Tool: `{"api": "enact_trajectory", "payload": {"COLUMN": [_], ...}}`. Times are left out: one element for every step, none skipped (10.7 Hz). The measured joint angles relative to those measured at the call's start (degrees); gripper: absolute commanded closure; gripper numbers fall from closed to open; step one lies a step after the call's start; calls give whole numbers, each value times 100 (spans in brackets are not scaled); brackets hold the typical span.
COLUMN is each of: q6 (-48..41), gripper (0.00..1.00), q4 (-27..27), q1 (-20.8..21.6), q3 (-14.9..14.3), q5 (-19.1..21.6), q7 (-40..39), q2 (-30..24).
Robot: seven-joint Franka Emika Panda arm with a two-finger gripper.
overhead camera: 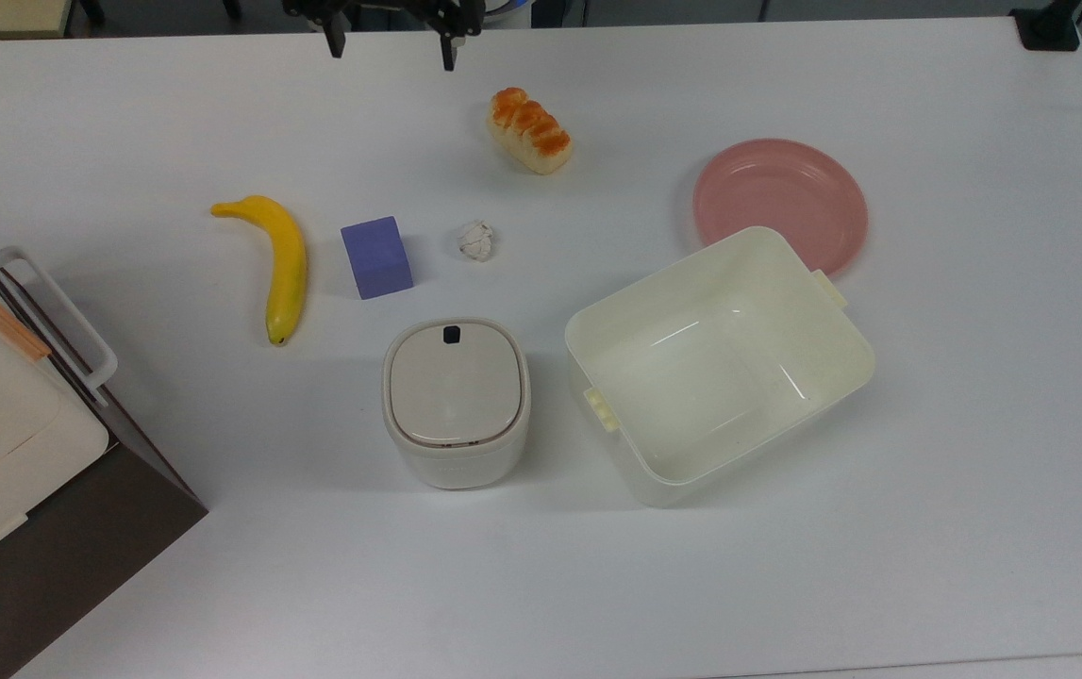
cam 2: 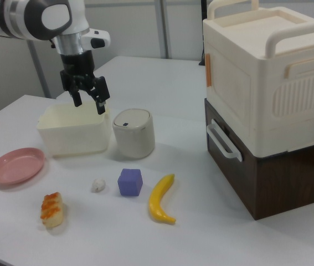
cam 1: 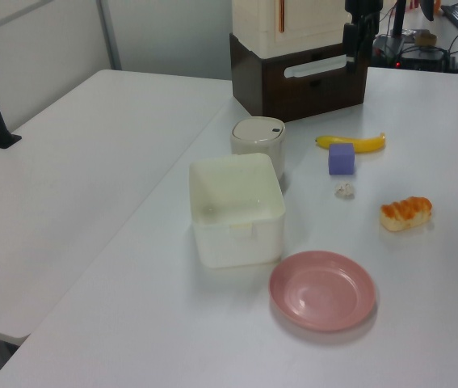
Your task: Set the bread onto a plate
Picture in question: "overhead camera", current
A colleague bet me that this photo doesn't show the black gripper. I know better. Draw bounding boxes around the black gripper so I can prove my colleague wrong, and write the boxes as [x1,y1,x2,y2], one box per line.
[282,0,485,73]

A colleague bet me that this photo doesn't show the orange glazed bread loaf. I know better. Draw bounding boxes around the orange glazed bread loaf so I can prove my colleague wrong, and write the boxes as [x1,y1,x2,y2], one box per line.
[487,87,574,176]

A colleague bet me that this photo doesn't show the pink plastic plate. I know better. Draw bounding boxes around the pink plastic plate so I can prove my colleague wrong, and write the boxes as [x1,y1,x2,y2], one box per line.
[691,138,870,277]

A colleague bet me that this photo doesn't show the purple foam block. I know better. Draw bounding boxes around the purple foam block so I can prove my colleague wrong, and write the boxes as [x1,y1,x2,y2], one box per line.
[340,215,416,301]

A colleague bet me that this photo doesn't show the crumpled white paper ball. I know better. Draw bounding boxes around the crumpled white paper ball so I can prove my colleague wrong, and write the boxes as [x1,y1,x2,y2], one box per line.
[457,220,496,262]

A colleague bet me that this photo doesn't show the yellow banana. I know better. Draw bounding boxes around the yellow banana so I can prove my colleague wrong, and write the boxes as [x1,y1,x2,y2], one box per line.
[210,194,308,347]

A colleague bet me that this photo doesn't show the cream lidded trash can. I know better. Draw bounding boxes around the cream lidded trash can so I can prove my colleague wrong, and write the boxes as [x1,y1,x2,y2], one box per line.
[381,318,533,491]

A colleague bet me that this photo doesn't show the cream square plastic box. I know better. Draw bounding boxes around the cream square plastic box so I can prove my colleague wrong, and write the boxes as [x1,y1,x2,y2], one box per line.
[564,224,877,510]

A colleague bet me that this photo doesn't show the brown cabinet with white handle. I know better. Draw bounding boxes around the brown cabinet with white handle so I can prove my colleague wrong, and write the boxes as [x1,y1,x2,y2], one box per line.
[0,206,209,679]

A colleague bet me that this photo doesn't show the black camera stand clamp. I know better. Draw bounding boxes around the black camera stand clamp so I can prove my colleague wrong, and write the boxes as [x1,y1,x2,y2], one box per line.
[1010,0,1082,53]

